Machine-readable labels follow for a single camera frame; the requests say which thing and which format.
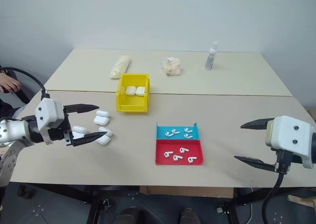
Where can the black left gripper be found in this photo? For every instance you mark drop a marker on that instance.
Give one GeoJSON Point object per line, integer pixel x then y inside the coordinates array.
{"type": "Point", "coordinates": [58, 134]}

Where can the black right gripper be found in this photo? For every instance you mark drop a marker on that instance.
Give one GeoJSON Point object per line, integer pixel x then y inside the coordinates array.
{"type": "Point", "coordinates": [296, 159]}

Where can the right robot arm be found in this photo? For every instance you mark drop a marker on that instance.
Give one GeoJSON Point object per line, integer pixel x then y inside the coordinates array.
{"type": "Point", "coordinates": [313, 147]}

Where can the yellow plastic bin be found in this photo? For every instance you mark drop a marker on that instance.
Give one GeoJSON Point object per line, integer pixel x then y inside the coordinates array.
{"type": "Point", "coordinates": [132, 105]}

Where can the bystander bare hand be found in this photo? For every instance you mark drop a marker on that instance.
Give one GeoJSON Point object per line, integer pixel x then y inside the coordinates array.
{"type": "Point", "coordinates": [10, 82]}

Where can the cream rolled package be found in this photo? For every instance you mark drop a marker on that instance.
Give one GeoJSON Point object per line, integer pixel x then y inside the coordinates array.
{"type": "Point", "coordinates": [119, 67]}

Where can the white wireless earbud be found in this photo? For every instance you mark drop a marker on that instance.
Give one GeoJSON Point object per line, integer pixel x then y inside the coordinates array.
{"type": "Point", "coordinates": [176, 158]}
{"type": "Point", "coordinates": [187, 135]}
{"type": "Point", "coordinates": [174, 131]}
{"type": "Point", "coordinates": [183, 150]}
{"type": "Point", "coordinates": [187, 129]}
{"type": "Point", "coordinates": [167, 154]}
{"type": "Point", "coordinates": [191, 160]}
{"type": "Point", "coordinates": [168, 134]}

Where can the light wooden piece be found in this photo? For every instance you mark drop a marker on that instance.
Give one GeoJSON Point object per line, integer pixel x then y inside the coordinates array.
{"type": "Point", "coordinates": [302, 200]}

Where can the blue plastic tray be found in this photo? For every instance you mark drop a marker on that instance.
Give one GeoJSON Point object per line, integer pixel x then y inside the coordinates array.
{"type": "Point", "coordinates": [163, 132]}

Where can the bystander clothing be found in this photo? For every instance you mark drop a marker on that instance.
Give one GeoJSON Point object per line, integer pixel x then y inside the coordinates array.
{"type": "Point", "coordinates": [7, 105]}

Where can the red plastic tray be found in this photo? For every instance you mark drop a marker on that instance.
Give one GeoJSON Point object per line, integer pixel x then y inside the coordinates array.
{"type": "Point", "coordinates": [160, 160]}

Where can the brown cardboard sheet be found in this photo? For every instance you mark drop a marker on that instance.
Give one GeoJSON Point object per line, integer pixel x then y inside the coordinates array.
{"type": "Point", "coordinates": [185, 192]}

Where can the black caster wheel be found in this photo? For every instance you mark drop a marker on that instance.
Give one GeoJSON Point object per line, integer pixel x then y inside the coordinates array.
{"type": "Point", "coordinates": [26, 192]}

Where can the clear spray bottle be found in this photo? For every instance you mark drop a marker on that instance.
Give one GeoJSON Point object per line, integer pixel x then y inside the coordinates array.
{"type": "Point", "coordinates": [210, 60]}

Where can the clear bag of pale items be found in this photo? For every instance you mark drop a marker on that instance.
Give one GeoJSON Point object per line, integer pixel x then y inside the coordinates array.
{"type": "Point", "coordinates": [171, 66]}

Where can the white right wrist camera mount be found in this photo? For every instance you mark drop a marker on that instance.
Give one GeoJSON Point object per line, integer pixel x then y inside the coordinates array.
{"type": "Point", "coordinates": [288, 132]}

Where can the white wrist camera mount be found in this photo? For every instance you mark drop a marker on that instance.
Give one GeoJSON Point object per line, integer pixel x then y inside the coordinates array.
{"type": "Point", "coordinates": [47, 113]}
{"type": "Point", "coordinates": [288, 132]}

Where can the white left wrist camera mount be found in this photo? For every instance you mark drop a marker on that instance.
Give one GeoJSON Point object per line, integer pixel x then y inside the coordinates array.
{"type": "Point", "coordinates": [47, 113]}

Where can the black table frame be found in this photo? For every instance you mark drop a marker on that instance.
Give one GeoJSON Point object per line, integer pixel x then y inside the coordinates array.
{"type": "Point", "coordinates": [74, 190]}

